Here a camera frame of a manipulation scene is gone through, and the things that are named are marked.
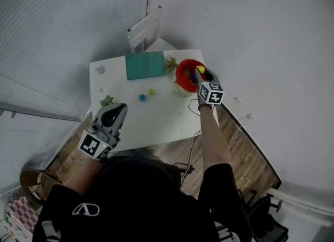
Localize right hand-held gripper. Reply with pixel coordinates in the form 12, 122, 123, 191
195, 67, 225, 105

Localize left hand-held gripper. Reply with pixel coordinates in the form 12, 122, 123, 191
78, 103, 128, 161

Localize yellow and blue toy pieces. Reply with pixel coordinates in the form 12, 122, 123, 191
182, 68, 198, 84

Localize person's right forearm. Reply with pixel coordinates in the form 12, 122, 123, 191
199, 104, 233, 168

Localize person's left forearm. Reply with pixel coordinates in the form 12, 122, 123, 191
62, 154, 104, 196

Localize green potted plant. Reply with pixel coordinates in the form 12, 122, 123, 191
99, 94, 115, 107

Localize red bowl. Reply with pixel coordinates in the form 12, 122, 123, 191
172, 58, 207, 98

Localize variegated potted plant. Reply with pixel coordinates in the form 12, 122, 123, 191
164, 57, 177, 74

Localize person's right shoe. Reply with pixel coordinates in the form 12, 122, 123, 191
138, 147, 157, 158

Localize teal book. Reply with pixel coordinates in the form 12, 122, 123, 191
125, 51, 167, 81

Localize white chair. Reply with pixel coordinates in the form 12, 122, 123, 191
126, 5, 178, 54

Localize person's black shirt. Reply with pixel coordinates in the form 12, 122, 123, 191
32, 156, 254, 242

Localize round wicker stool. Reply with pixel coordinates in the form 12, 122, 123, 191
19, 168, 63, 207

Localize red white checkered cloth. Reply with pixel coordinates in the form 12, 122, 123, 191
5, 196, 40, 242

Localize black office chair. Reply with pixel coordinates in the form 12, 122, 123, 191
240, 188, 289, 242

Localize white cable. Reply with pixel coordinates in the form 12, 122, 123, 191
229, 117, 251, 150

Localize black cable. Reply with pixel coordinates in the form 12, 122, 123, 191
173, 99, 202, 184

